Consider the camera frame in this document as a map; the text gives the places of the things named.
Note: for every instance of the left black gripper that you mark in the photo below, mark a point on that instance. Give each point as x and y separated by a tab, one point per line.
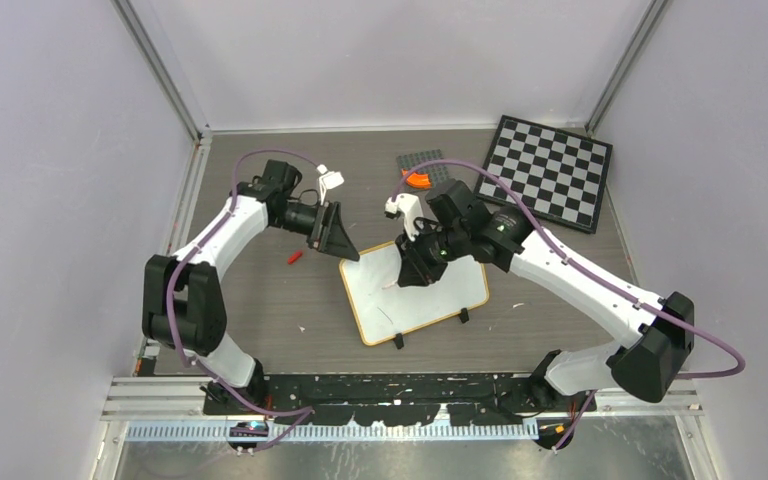
335	240

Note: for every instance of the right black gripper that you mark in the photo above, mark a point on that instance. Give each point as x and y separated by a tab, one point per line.
415	269

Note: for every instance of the red marker cap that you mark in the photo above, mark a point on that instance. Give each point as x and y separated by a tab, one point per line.
295	257

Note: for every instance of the yellow framed whiteboard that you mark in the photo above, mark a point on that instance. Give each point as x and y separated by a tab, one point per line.
384	315

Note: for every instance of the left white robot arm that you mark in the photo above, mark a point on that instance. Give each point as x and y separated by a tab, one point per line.
183	306

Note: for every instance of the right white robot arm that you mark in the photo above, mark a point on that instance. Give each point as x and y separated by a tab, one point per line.
646	352

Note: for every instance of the orange curved block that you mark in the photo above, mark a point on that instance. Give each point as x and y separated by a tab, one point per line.
417	180

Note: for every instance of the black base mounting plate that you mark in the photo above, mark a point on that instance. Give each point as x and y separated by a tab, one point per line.
468	399

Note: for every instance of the black white chessboard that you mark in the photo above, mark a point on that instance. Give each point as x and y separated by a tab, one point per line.
559	175

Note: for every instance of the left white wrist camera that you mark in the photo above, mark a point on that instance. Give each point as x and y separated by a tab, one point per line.
327	180

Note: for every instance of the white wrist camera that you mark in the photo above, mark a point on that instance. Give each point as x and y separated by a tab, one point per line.
327	180
409	208

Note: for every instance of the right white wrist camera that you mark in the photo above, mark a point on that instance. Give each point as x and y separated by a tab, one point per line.
409	208

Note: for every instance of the white slotted cable duct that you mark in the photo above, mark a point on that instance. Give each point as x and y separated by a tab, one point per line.
261	432

